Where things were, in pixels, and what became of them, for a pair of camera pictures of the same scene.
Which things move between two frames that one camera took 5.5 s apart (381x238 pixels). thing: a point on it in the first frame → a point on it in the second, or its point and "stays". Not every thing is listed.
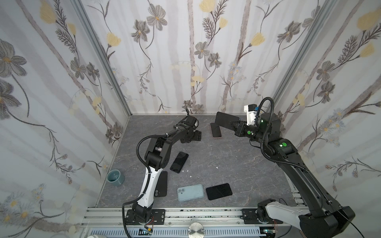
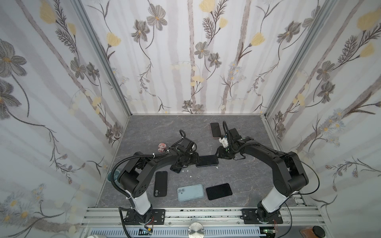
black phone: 219,191 stays
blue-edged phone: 223,119 → 206,160
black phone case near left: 161,188 stays
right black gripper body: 239,129 → 225,151
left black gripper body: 195,136 → 190,159
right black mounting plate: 250,217 stays
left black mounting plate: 158,217 stays
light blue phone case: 190,192 stays
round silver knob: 196,230 stays
